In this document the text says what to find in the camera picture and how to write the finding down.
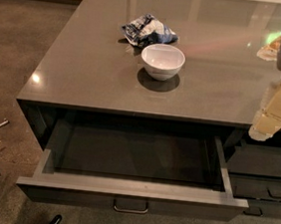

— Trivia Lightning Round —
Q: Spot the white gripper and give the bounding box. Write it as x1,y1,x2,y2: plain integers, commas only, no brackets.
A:
248,81,281,141

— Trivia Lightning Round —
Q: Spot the white ceramic bowl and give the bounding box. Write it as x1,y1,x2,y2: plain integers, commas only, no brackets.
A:
140,44,185,81

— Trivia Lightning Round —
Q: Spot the crumpled blue white bag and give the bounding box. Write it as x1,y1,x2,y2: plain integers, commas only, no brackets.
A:
122,14,178,48

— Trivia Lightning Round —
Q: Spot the grey right top drawer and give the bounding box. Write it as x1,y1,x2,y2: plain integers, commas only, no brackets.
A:
227,140,281,178

